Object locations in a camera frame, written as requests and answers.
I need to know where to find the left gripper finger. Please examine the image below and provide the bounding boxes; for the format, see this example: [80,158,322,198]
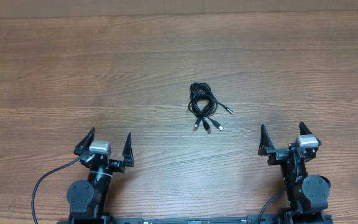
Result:
[73,127,96,156]
[122,133,134,167]

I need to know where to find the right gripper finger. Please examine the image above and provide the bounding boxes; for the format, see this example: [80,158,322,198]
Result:
[298,121,313,136]
[258,124,274,156]

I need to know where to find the black USB cable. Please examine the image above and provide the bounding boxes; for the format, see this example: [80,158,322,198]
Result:
[187,82,235,134]

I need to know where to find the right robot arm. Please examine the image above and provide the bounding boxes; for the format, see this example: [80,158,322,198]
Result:
[256,122,333,223]

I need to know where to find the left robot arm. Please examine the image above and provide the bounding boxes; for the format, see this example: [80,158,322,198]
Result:
[67,128,134,223]

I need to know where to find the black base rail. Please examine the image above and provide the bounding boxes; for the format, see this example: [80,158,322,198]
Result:
[114,215,279,224]

